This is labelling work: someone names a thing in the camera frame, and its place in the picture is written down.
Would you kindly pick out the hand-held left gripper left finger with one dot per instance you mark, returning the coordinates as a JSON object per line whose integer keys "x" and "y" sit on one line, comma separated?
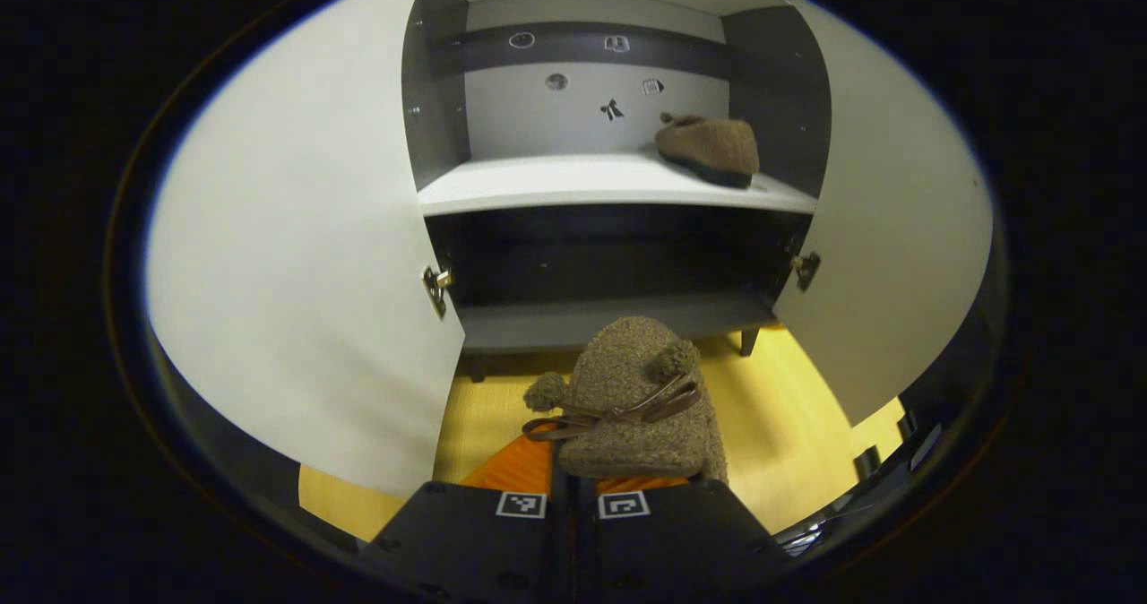
{"x": 466, "y": 541}

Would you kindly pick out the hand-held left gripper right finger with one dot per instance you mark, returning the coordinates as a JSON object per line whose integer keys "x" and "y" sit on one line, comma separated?
{"x": 681, "y": 541}

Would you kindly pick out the brown fuzzy shoe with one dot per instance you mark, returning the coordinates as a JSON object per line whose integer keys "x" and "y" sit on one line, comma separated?
{"x": 712, "y": 147}
{"x": 627, "y": 380}

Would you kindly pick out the white cabinet door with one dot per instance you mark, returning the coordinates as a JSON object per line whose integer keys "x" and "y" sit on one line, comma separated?
{"x": 296, "y": 228}
{"x": 896, "y": 228}

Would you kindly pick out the white shoe cabinet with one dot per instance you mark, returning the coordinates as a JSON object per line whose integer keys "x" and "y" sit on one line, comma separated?
{"x": 520, "y": 120}

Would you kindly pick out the black cabinet leg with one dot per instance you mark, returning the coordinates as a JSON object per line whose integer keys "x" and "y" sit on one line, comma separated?
{"x": 478, "y": 369}
{"x": 749, "y": 342}

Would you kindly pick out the metal door hinge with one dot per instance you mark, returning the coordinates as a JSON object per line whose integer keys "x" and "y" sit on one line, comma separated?
{"x": 437, "y": 286}
{"x": 805, "y": 269}

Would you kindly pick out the white thick cabinet shelf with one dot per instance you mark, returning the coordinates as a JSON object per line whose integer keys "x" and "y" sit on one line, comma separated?
{"x": 556, "y": 183}

